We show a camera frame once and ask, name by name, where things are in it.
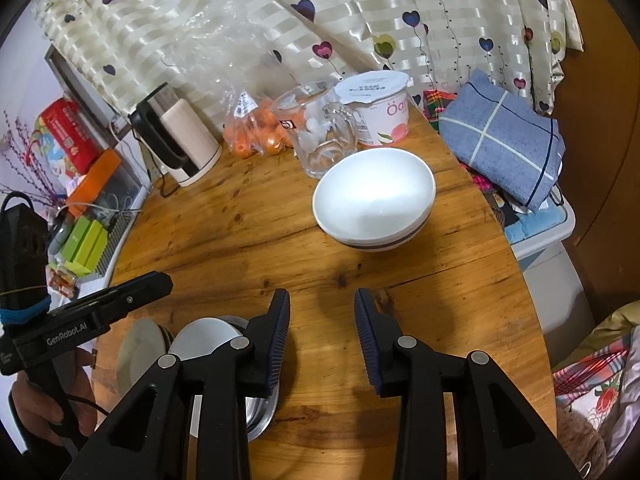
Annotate person's left hand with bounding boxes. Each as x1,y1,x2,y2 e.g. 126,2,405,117
11,348,98,445

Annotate white plate left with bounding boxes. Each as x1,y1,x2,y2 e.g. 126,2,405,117
116,318,174,396

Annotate green boxes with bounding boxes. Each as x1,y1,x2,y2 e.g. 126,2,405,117
60,216,108,278

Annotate steel bowl near gripper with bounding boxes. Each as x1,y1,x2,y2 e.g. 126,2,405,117
168,315,280,442

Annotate floral quilt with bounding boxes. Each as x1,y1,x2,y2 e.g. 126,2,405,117
552,301,639,479

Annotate white plastic storage box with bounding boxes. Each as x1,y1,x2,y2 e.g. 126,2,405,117
511,198,594,366

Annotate orange box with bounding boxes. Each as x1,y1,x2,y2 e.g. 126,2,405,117
66,148,122,218

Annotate red snack box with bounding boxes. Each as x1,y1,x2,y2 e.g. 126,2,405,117
40,98,101,174

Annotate striped bowl under white bowl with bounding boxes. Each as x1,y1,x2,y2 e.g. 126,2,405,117
314,209,432,252

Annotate beige electric kettle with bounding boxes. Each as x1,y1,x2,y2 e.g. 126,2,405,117
129,82,222,188

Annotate white ceramic bowl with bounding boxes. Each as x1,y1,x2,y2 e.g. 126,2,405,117
311,148,436,214

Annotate bag of oranges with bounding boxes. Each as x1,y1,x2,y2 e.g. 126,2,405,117
222,91,293,158

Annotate blue checked folded cloth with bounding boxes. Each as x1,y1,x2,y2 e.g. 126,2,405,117
438,70,565,210

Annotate clear glass measuring jug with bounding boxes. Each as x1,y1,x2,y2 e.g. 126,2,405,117
270,81,358,180

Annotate heart patterned curtain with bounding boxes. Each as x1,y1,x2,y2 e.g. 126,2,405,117
32,0,584,128

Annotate white yogurt tub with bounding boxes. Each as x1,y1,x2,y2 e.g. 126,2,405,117
334,70,410,148

